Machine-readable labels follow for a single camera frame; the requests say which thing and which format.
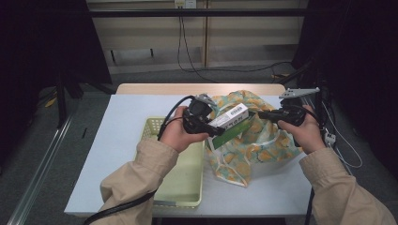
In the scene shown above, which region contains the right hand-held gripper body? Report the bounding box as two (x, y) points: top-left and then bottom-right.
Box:
(278, 87), (321, 127)

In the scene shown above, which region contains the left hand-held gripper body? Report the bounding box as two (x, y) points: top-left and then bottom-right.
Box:
(182, 93), (218, 135)

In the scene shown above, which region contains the long white and green box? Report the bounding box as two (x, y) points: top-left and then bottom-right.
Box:
(207, 102), (256, 150)

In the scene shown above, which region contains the orange slice print cloth bag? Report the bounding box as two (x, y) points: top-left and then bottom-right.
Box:
(205, 89), (303, 188)

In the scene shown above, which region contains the light green plastic basket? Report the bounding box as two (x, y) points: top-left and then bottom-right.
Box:
(134, 116), (206, 209)

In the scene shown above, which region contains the person's right hand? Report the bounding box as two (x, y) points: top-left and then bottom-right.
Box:
(277, 104), (327, 155)

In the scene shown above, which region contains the person's left hand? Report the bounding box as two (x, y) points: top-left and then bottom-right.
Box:
(159, 106), (209, 154)

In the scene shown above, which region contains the white power strip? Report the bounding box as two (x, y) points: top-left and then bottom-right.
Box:
(324, 131), (337, 146)

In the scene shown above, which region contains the orange slice print cloth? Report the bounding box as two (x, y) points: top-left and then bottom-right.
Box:
(64, 94), (317, 218)

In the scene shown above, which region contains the dark curtain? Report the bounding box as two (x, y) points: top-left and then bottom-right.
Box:
(292, 0), (398, 179)
(0, 0), (113, 163)

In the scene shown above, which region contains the black horizontal bar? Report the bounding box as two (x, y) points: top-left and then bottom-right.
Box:
(88, 8), (309, 18)

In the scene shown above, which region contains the white cable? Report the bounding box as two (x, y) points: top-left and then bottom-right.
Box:
(322, 101), (364, 170)

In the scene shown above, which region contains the white wall socket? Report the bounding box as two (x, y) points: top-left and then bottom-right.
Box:
(174, 0), (197, 9)

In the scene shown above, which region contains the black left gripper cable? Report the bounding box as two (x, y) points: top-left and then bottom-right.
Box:
(84, 95), (196, 225)

